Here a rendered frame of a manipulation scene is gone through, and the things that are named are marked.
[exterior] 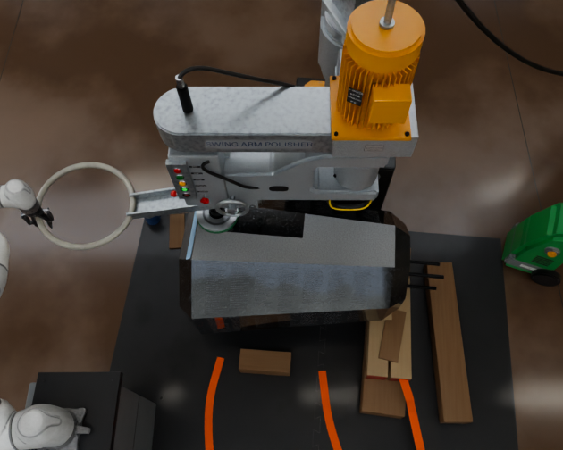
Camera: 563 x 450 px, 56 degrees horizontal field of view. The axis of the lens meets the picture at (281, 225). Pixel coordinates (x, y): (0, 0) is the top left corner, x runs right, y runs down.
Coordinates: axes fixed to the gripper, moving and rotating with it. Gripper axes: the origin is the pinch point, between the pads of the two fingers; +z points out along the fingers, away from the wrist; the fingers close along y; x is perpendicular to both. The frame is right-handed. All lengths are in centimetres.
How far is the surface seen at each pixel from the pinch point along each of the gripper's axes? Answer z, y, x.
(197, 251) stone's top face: -5, 72, -34
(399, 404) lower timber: 51, 164, -128
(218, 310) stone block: 13, 76, -61
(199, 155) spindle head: -78, 79, -24
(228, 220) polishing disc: -9, 90, -23
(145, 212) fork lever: -16, 51, -12
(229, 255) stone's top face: -7, 87, -41
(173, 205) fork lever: -17, 65, -12
